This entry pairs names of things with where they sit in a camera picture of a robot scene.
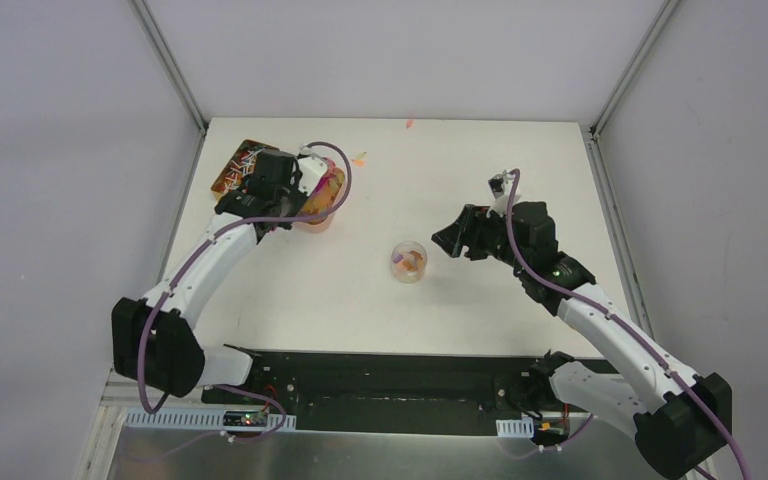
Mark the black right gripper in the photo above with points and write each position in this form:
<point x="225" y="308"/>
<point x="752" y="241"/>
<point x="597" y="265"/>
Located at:
<point x="452" y="238"/>

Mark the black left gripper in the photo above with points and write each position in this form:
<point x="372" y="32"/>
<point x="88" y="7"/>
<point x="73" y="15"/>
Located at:
<point x="297" y="201"/>

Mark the clear plastic jar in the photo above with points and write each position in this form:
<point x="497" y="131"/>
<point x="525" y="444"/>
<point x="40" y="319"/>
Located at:
<point x="408" y="261"/>

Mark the magenta plastic scoop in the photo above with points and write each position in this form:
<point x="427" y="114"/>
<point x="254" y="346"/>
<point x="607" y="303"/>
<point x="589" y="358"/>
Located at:
<point x="328" y="184"/>

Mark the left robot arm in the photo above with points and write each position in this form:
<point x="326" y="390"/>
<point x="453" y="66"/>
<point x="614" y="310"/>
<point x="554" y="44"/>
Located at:
<point x="154" y="341"/>

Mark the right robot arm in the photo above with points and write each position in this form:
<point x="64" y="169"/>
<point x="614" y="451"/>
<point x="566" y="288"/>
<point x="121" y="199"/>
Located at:
<point x="676" y="417"/>

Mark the pink gummy candy box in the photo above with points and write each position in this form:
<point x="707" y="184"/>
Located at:
<point x="317" y="204"/>

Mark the yellow lollipop box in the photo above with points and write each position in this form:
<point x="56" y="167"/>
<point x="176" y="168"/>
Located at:
<point x="241" y="164"/>

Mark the spilled orange green gummy candy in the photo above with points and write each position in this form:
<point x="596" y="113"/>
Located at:
<point x="359" y="159"/>

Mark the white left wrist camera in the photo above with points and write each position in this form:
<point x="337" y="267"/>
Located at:
<point x="312" y="169"/>

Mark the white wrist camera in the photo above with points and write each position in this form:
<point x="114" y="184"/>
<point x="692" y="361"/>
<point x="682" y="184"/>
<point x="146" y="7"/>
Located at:
<point x="505" y="191"/>
<point x="312" y="169"/>

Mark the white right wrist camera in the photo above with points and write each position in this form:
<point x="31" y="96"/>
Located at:
<point x="505" y="191"/>

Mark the right aluminium frame post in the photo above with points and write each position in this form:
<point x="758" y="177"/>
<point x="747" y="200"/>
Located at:
<point x="635" y="65"/>

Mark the aluminium frame post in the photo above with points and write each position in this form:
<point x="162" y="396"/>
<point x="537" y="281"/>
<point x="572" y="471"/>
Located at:
<point x="635" y="65"/>
<point x="159" y="44"/>

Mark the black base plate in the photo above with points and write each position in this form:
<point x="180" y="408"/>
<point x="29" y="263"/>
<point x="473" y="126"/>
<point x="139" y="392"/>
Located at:
<point x="402" y="394"/>

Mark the right white cable duct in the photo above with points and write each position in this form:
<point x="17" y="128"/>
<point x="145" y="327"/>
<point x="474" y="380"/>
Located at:
<point x="515" y="428"/>

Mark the white cable duct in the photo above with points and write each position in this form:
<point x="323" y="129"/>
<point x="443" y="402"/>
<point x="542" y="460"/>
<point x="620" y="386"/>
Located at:
<point x="515" y="428"/>
<point x="209" y="420"/>

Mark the left aluminium frame post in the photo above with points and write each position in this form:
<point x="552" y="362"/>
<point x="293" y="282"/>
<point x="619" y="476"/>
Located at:
<point x="159" y="44"/>

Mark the left white cable duct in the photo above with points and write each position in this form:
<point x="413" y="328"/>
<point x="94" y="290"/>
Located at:
<point x="209" y="420"/>

